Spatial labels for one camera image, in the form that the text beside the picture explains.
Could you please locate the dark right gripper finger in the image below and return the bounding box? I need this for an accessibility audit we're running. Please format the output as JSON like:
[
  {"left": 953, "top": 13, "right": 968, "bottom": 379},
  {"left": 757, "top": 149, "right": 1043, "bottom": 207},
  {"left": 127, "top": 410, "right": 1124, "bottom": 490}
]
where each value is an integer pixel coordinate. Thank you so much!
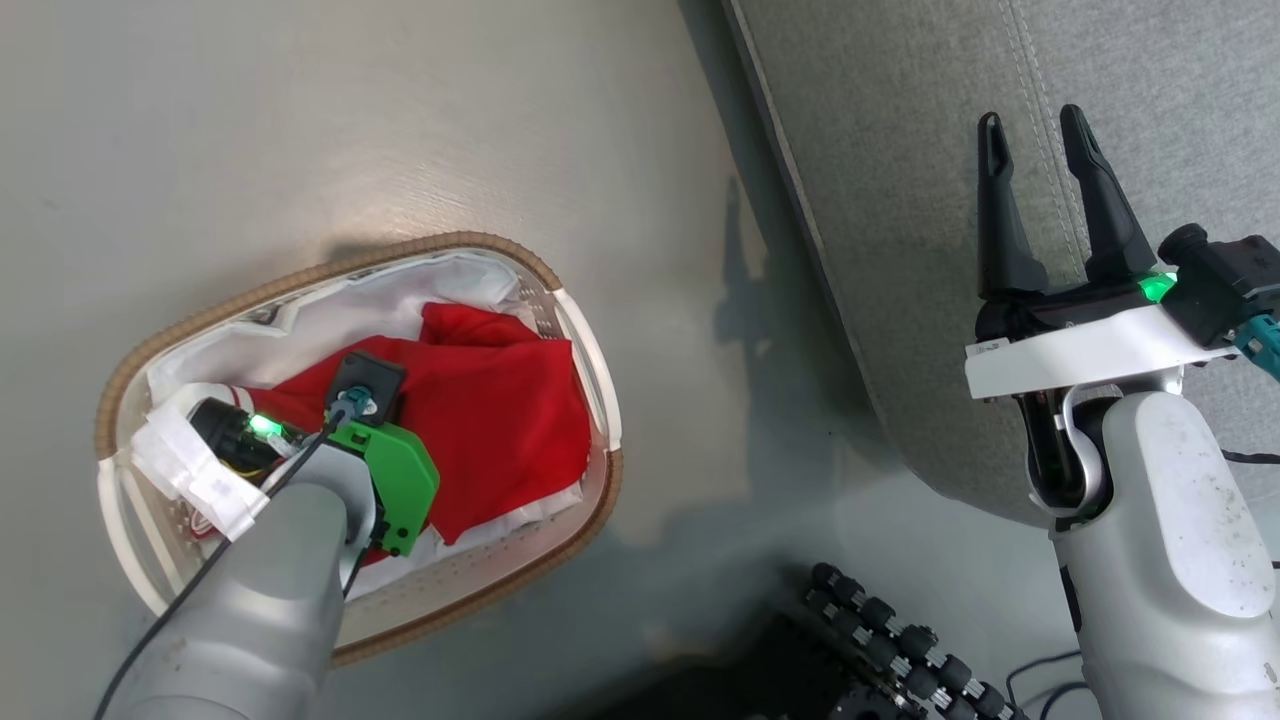
[
  {"left": 977, "top": 111, "right": 1050, "bottom": 300},
  {"left": 1059, "top": 103, "right": 1158, "bottom": 285}
]

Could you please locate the red basketball jersey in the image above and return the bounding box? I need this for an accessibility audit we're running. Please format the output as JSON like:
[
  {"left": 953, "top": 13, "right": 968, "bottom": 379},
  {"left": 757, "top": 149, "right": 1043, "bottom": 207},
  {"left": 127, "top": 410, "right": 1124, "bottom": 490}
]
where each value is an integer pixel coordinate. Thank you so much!
[{"left": 130, "top": 301, "right": 592, "bottom": 547}]

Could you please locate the teal right camera connector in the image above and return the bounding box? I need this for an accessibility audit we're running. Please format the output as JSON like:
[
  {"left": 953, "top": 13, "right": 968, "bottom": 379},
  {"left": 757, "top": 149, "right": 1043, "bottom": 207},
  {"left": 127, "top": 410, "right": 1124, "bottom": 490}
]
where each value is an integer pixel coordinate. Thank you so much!
[{"left": 1234, "top": 313, "right": 1280, "bottom": 383}]

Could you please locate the thin black floor cable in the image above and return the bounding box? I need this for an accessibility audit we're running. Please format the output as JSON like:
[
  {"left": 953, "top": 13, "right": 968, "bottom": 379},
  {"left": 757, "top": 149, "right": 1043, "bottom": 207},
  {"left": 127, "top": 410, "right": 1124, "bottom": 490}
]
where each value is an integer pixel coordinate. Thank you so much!
[{"left": 1004, "top": 650, "right": 1087, "bottom": 720}]

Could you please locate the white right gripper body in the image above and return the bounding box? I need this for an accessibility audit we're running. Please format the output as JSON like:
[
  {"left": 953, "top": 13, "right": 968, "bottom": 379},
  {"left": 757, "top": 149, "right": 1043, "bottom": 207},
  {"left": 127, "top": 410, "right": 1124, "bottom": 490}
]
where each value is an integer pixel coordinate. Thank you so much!
[{"left": 964, "top": 268, "right": 1243, "bottom": 403}]

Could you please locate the white wicker-rimmed laundry basket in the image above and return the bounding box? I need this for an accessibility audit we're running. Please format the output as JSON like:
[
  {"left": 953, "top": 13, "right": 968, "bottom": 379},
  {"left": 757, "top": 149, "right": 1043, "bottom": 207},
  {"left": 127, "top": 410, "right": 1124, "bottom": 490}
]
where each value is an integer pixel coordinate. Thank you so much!
[{"left": 95, "top": 231, "right": 624, "bottom": 669}]

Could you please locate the white fabric basket liner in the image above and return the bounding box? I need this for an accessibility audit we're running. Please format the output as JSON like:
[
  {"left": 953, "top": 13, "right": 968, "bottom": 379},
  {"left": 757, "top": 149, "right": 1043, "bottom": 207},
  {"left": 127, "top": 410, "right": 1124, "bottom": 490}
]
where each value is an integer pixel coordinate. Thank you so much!
[{"left": 148, "top": 250, "right": 586, "bottom": 531}]

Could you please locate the grey fabric sofa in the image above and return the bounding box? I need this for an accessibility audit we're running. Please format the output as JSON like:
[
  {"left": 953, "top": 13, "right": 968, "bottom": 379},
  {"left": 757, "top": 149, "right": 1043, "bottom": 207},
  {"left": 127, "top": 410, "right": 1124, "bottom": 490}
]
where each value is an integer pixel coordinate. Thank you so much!
[{"left": 724, "top": 0, "right": 1280, "bottom": 528}]

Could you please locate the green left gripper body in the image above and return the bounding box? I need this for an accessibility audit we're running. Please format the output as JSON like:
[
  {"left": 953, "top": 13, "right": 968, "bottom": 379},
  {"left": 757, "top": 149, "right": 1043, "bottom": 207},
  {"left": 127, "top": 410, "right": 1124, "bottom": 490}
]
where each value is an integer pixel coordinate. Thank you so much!
[{"left": 190, "top": 398, "right": 442, "bottom": 557}]

